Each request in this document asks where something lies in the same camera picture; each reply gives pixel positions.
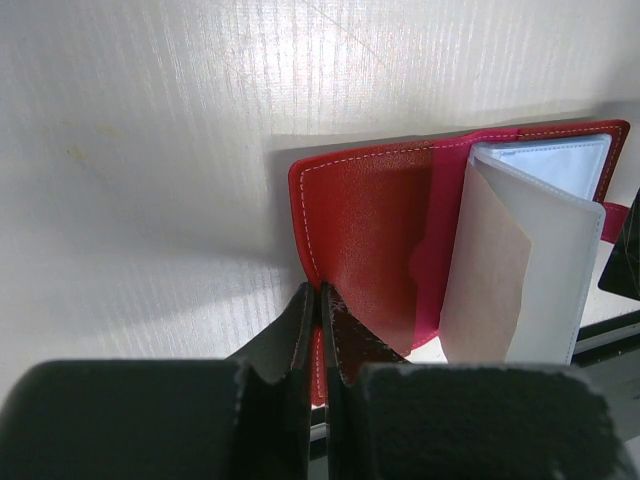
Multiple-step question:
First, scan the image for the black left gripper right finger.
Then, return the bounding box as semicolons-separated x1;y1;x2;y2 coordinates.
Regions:
320;284;639;479

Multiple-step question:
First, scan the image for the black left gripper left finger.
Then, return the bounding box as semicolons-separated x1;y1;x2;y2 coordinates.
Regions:
1;283;314;479

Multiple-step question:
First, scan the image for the red leather card holder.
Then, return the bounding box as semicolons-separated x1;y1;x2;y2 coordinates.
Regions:
288;118;632;407

